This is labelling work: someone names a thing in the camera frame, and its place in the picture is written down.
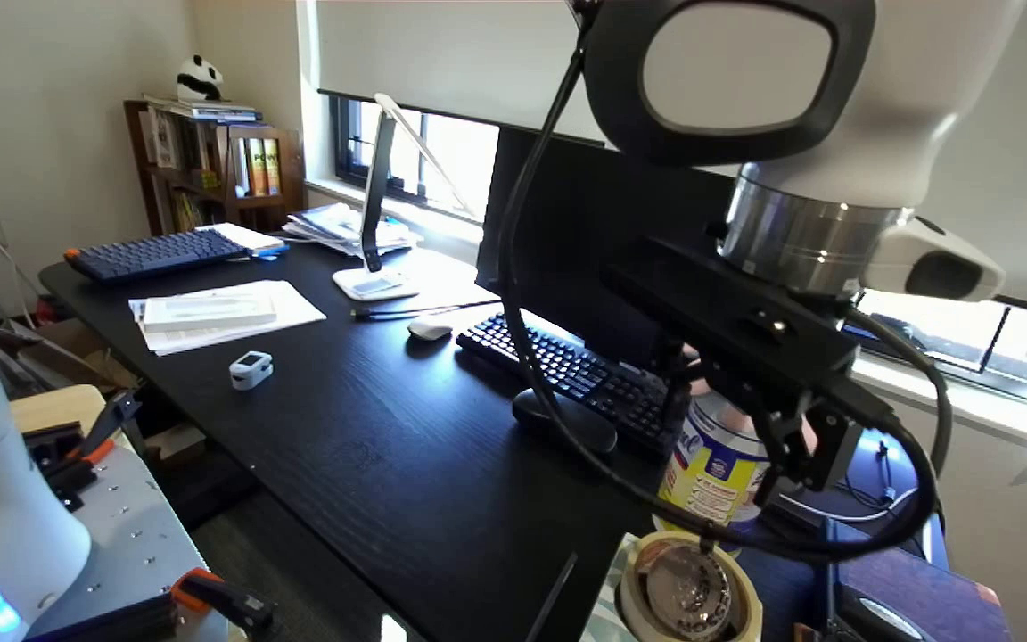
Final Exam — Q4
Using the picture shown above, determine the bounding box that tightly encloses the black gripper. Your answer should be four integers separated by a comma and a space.
748, 352, 888, 499

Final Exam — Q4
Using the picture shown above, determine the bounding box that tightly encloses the flat white box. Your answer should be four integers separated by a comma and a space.
123, 279, 326, 362

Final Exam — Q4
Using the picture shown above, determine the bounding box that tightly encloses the tin can with blue label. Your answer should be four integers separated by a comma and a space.
651, 390, 773, 527

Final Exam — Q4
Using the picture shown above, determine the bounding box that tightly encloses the blue fabric chair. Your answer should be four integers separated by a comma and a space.
759, 426, 1016, 642

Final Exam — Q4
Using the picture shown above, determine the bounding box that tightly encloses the black computer keyboard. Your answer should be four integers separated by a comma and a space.
451, 310, 688, 462

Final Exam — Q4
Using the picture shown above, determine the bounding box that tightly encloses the dark grey computer mouse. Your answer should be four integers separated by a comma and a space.
511, 387, 619, 462

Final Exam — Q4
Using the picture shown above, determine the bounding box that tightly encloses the black computer monitor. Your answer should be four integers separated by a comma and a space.
475, 121, 741, 371

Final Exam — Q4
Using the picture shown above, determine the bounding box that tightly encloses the white computer mouse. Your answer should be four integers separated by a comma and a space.
404, 310, 455, 349

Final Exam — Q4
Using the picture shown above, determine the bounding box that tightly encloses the white desk lamp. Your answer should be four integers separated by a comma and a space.
326, 91, 482, 306

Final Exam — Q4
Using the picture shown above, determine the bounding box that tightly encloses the stack of papers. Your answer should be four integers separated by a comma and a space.
279, 200, 419, 264

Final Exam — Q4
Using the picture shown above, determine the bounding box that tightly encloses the white roller window blind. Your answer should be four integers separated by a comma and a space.
313, 0, 614, 147

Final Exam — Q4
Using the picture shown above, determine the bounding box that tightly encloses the white pulse oximeter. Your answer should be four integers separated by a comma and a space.
224, 345, 279, 396

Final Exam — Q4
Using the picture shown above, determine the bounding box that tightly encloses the orange and black clamp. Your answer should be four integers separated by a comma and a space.
29, 390, 143, 496
168, 569, 279, 638

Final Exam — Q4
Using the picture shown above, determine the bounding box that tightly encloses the wooden bookshelf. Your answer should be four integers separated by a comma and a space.
122, 97, 311, 239

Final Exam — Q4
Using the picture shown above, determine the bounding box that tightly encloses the metal breadboard mounting plate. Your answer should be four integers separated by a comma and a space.
11, 433, 212, 642

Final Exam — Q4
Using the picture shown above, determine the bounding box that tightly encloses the blue keyboard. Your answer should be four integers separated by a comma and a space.
63, 229, 253, 287

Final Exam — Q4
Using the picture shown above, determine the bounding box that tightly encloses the panda plush toy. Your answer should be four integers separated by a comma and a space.
171, 49, 229, 110

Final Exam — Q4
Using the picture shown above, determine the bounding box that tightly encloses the wooden board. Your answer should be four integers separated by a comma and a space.
8, 382, 115, 438

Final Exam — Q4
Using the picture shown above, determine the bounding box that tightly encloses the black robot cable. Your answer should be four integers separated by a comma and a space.
495, 0, 956, 565

